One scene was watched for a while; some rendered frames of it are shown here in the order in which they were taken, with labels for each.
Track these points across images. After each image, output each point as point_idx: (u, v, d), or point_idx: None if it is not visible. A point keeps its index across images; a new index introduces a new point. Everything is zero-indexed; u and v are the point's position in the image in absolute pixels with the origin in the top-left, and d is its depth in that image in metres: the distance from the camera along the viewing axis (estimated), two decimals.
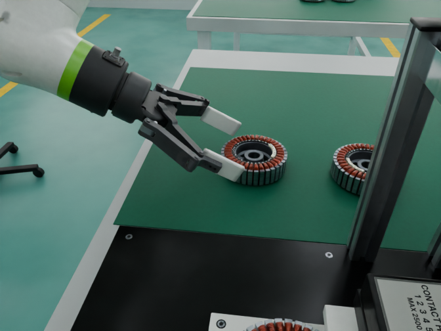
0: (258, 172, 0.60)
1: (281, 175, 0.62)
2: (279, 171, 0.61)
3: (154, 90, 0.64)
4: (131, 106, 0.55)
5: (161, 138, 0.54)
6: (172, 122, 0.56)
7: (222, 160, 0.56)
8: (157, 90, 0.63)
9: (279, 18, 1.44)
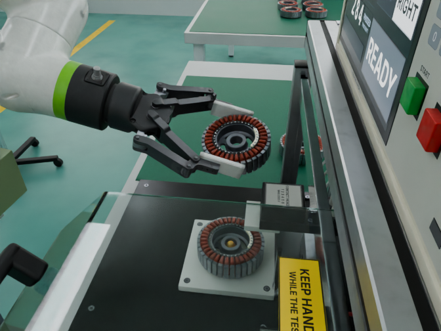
0: None
1: (261, 165, 0.59)
2: (256, 161, 0.58)
3: (155, 89, 0.63)
4: (121, 121, 0.57)
5: (153, 151, 0.55)
6: (165, 130, 0.57)
7: (220, 161, 0.56)
8: (157, 90, 0.63)
9: (260, 33, 1.75)
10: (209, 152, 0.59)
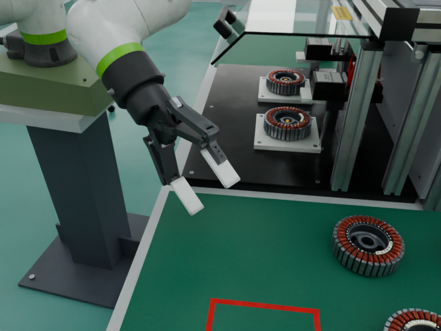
0: (290, 131, 0.85)
1: (306, 134, 0.87)
2: (304, 131, 0.86)
3: (149, 134, 0.69)
4: (161, 94, 0.62)
5: (188, 110, 0.58)
6: None
7: (226, 159, 0.58)
8: None
9: None
10: (272, 123, 0.86)
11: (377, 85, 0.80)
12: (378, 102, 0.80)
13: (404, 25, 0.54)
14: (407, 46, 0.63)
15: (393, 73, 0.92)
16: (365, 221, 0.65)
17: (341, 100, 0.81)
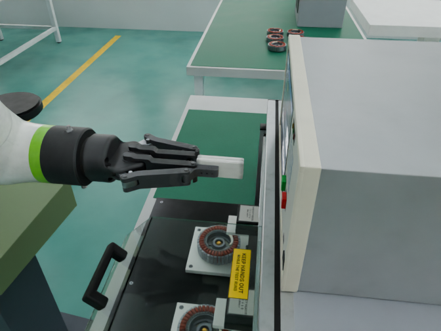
0: None
1: None
2: None
3: (122, 182, 0.54)
4: None
5: (164, 146, 0.62)
6: None
7: (218, 170, 0.58)
8: (123, 182, 0.55)
9: (249, 67, 2.10)
10: None
11: None
12: None
13: None
14: None
15: None
16: None
17: None
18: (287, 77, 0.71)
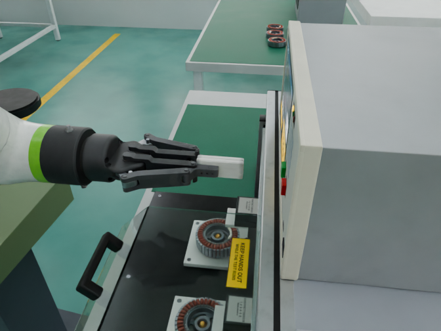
0: None
1: None
2: None
3: (122, 182, 0.54)
4: None
5: (164, 146, 0.62)
6: None
7: (218, 170, 0.58)
8: (123, 182, 0.55)
9: (249, 63, 2.08)
10: None
11: None
12: None
13: None
14: None
15: None
16: None
17: None
18: (287, 64, 0.69)
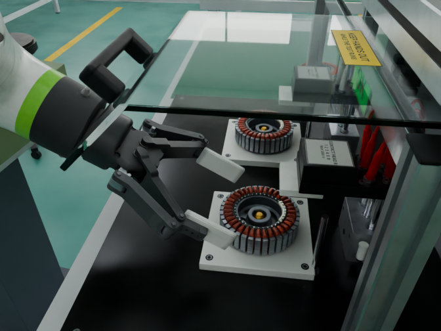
0: (261, 240, 0.49)
1: (290, 243, 0.51)
2: (287, 239, 0.50)
3: (113, 176, 0.45)
4: None
5: (162, 133, 0.56)
6: None
7: (215, 168, 0.58)
8: None
9: None
10: (231, 225, 0.50)
11: None
12: None
13: None
14: None
15: (434, 132, 0.56)
16: None
17: (351, 196, 0.45)
18: None
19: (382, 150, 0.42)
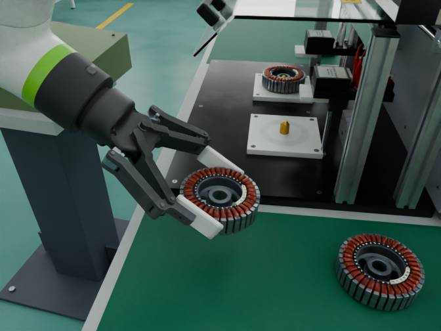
0: None
1: (243, 228, 0.50)
2: (239, 222, 0.49)
3: (107, 155, 0.46)
4: None
5: (167, 123, 0.57)
6: (158, 142, 0.55)
7: None
8: None
9: None
10: None
11: (387, 81, 0.69)
12: (389, 101, 0.70)
13: (427, 5, 0.44)
14: (426, 33, 0.52)
15: (403, 69, 0.82)
16: (376, 242, 0.55)
17: (346, 99, 0.71)
18: None
19: None
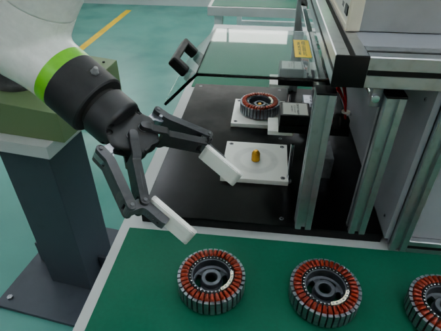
0: (199, 301, 0.59)
1: (226, 310, 0.59)
2: (220, 307, 0.58)
3: (98, 150, 0.49)
4: None
5: (172, 123, 0.59)
6: (161, 141, 0.57)
7: (216, 167, 0.58)
8: (103, 152, 0.49)
9: (268, 6, 2.19)
10: (180, 281, 0.61)
11: (343, 117, 0.78)
12: (346, 135, 0.78)
13: (356, 73, 0.52)
14: None
15: (365, 102, 0.90)
16: (324, 266, 0.63)
17: (308, 133, 0.79)
18: None
19: None
